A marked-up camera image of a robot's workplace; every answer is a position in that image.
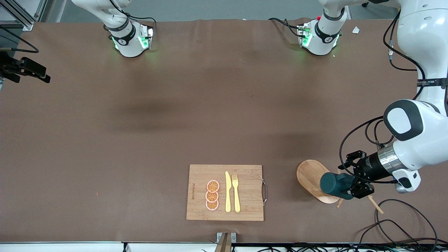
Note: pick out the aluminium frame post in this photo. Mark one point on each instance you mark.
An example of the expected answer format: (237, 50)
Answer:
(21, 15)

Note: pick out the wooden cutting board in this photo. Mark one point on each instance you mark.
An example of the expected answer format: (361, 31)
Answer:
(245, 189)

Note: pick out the metal edge bracket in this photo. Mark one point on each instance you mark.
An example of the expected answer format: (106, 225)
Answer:
(225, 238)

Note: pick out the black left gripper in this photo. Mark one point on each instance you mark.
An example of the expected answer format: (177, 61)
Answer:
(371, 167)

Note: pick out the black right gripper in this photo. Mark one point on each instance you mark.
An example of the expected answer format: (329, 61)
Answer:
(10, 66)

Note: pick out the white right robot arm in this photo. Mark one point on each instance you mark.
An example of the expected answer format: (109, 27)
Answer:
(127, 43)

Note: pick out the brown table cover cloth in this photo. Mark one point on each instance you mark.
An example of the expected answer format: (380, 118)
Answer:
(175, 122)

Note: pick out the wooden mug tree stand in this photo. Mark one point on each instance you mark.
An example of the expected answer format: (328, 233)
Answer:
(311, 178)

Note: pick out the yellow plastic fork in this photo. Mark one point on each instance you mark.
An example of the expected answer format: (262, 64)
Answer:
(236, 199)

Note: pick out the white paper scrap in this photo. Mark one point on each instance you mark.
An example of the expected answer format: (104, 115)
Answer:
(356, 30)

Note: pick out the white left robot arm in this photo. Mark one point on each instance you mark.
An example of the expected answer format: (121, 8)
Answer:
(423, 140)

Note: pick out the dark green cup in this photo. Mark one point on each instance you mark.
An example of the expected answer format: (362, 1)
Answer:
(334, 183)

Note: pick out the orange slice toy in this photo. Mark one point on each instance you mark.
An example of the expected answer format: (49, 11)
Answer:
(211, 197)
(212, 186)

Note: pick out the yellow plastic knife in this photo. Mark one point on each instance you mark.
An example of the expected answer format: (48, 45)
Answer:
(228, 196)

